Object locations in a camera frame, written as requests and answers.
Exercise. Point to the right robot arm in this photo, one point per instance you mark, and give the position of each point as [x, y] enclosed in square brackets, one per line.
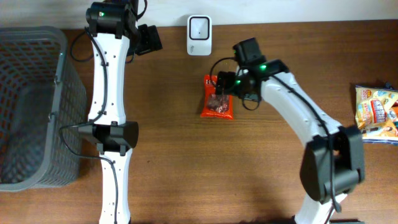
[333, 160]

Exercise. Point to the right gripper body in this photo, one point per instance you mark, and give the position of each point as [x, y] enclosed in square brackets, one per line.
[234, 84]

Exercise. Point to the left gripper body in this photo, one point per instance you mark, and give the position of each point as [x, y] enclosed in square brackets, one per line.
[145, 40]

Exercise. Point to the small orange tissue pack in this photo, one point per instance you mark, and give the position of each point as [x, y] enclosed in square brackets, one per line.
[392, 114]

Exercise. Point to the grey plastic basket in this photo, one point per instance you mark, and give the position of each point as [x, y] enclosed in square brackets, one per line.
[42, 96]

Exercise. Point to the yellow snack bag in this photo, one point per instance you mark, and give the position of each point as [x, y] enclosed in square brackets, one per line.
[372, 105]

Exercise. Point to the red candy bag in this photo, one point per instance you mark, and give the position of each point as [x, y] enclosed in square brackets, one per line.
[215, 106]

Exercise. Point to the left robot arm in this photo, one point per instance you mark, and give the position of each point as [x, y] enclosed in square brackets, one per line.
[116, 38]

